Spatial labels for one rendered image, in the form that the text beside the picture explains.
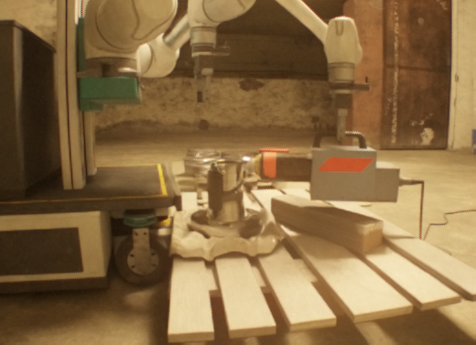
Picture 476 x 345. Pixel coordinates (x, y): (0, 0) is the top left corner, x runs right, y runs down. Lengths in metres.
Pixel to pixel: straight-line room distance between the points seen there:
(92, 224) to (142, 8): 0.59
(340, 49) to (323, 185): 0.43
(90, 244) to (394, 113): 5.25
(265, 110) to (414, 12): 5.76
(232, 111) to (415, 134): 5.87
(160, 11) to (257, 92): 9.65
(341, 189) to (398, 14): 5.11
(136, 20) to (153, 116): 9.44
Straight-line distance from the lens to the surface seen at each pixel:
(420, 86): 6.10
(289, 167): 1.11
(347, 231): 1.10
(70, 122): 1.16
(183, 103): 10.18
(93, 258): 1.05
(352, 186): 1.11
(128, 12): 0.82
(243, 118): 10.31
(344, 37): 1.13
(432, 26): 6.41
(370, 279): 0.93
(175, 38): 1.59
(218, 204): 1.14
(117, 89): 0.98
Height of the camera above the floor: 0.56
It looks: 9 degrees down
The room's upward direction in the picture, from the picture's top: straight up
